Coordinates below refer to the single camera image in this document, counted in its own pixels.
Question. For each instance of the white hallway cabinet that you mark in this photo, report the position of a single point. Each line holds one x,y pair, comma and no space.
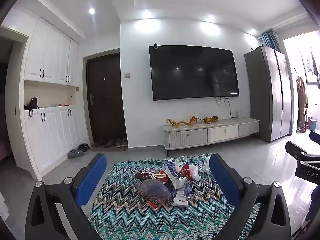
52,135

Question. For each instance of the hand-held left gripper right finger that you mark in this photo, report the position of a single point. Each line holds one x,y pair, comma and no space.
222,177

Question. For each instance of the small red wrapper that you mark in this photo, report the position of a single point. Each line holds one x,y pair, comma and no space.
155,203

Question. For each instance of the dark brown shoes pair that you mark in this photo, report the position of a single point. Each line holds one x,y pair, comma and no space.
98,143

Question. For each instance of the recessed ceiling light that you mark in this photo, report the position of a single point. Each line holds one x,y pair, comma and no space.
91,11

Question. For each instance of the black wall television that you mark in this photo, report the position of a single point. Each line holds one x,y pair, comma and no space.
193,72

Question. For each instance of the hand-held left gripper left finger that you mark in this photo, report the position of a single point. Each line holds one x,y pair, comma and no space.
92,177

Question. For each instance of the black handbag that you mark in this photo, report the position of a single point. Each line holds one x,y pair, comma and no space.
33,103

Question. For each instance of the white wall outlet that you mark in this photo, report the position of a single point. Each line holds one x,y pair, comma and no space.
238,113

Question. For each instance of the beige wall switch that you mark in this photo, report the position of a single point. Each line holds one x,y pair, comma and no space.
127,75

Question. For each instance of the white printed plastic wrapper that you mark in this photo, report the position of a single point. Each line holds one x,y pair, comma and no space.
181,195

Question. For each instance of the silver refrigerator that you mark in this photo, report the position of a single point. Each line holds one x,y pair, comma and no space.
270,95

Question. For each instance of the long golden dragon figurine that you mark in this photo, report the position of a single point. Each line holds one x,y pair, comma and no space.
178,123

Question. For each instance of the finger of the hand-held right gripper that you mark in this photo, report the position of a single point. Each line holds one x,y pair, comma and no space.
295,148
315,137

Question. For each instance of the hanging dark clothes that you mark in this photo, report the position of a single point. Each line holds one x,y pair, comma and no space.
316,67

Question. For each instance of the blue curtain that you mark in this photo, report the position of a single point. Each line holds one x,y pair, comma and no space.
271,38

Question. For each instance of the white blue packet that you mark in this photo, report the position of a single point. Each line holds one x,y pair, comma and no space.
171,167

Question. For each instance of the zigzag knitted table cover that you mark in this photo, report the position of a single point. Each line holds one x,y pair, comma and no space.
125,217

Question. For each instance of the dark brown entry door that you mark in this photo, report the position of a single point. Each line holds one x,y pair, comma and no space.
106,97

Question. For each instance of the teal bin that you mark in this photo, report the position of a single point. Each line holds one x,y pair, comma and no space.
313,125

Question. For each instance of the dark red snack packet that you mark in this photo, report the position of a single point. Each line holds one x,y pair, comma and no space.
146,174

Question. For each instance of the purple grey plastic bag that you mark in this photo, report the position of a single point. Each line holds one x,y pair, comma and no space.
155,190

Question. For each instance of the red snack wrapper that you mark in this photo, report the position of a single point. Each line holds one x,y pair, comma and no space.
185,171

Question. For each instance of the grey slippers pair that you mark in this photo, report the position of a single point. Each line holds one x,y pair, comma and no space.
75,153

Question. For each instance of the black sneakers pair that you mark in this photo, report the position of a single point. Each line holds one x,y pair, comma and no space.
83,147

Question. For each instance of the white television cabinet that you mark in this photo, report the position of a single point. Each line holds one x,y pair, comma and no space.
210,133

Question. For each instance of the golden tiger figurine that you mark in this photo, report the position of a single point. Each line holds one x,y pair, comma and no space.
211,120

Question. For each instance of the beige shoes pair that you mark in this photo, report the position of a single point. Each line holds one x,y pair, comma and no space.
121,142

